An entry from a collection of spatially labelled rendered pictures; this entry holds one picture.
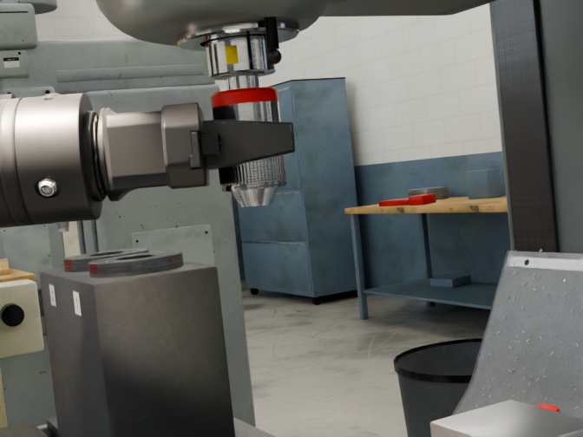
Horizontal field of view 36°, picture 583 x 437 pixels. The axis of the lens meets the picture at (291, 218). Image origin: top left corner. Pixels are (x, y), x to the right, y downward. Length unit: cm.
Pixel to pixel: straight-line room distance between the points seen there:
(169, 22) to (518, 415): 32
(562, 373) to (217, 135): 43
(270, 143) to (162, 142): 7
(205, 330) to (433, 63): 655
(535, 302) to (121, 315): 40
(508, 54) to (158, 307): 44
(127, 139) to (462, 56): 648
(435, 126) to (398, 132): 52
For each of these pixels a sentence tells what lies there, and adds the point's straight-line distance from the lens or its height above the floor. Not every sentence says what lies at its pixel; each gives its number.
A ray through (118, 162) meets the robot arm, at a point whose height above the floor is 123.
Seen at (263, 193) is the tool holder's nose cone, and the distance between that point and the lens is 62.
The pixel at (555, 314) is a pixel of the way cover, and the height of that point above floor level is 105.
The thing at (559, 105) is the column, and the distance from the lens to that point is 91.
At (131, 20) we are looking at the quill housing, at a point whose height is 132.
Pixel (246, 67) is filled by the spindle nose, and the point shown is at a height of 128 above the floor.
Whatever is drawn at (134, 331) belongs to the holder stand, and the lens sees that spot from 82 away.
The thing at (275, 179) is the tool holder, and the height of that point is 121.
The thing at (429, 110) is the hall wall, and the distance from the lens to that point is 738.
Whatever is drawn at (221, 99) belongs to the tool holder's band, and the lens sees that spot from 61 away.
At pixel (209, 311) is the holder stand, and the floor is 109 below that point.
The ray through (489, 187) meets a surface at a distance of 638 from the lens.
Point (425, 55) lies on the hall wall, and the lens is 739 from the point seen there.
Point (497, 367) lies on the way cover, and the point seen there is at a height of 99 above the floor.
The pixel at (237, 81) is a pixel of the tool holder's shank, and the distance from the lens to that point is 62.
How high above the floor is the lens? 121
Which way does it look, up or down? 3 degrees down
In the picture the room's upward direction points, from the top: 6 degrees counter-clockwise
